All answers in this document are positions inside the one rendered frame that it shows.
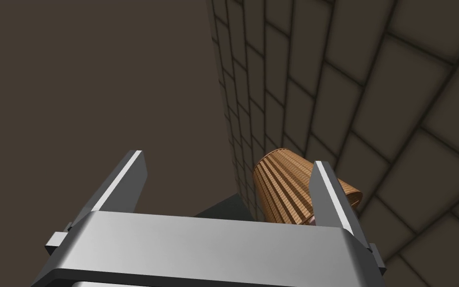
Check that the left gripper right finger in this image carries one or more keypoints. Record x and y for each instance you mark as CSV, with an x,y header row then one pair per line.
x,y
330,199

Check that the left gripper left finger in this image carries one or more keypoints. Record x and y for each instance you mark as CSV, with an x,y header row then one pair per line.
x,y
122,187

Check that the brown wicker basket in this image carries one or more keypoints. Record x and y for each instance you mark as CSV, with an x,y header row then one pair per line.
x,y
283,187

